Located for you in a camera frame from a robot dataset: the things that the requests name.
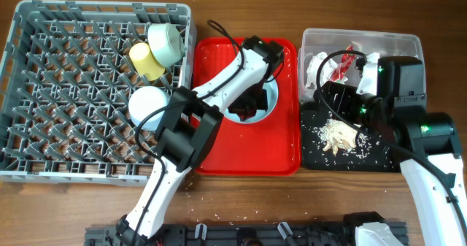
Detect light blue plate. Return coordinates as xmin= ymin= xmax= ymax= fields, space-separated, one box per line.
xmin=225 ymin=81 xmax=279 ymax=124

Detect white napkin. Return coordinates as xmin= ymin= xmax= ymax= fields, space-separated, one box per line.
xmin=305 ymin=52 xmax=338 ymax=88

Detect red snack wrapper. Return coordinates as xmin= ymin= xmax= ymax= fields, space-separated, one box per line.
xmin=330 ymin=53 xmax=356 ymax=82

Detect green plastic bowl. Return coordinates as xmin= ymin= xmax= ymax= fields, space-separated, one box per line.
xmin=147 ymin=23 xmax=184 ymax=68

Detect light blue food bowl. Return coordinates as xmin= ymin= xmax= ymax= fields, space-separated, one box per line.
xmin=128 ymin=86 xmax=169 ymax=126

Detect yellow plastic cup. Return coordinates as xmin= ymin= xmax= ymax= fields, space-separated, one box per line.
xmin=128 ymin=42 xmax=166 ymax=81

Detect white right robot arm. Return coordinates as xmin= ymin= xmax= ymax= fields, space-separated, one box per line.
xmin=314 ymin=51 xmax=466 ymax=245

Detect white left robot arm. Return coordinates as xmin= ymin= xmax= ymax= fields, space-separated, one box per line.
xmin=116 ymin=36 xmax=285 ymax=245

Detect grey dishwasher rack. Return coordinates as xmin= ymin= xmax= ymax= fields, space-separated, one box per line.
xmin=1 ymin=0 xmax=196 ymax=186

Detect red serving tray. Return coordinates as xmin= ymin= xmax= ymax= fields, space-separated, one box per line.
xmin=197 ymin=37 xmax=301 ymax=176

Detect black tray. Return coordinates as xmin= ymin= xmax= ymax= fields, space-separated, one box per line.
xmin=300 ymin=102 xmax=400 ymax=172

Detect clear plastic bin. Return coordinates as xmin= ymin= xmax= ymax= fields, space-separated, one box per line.
xmin=298 ymin=28 xmax=424 ymax=104

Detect rice and food scraps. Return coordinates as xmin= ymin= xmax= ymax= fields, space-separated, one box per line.
xmin=306 ymin=118 xmax=372 ymax=159

